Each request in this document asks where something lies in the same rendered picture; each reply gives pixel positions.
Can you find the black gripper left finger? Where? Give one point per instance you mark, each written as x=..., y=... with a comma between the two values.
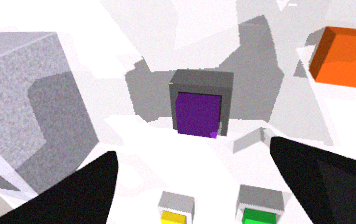
x=84, y=197

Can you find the orange block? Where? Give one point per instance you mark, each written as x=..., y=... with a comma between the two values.
x=334, y=62

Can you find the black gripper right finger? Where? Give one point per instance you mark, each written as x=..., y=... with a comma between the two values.
x=323, y=182

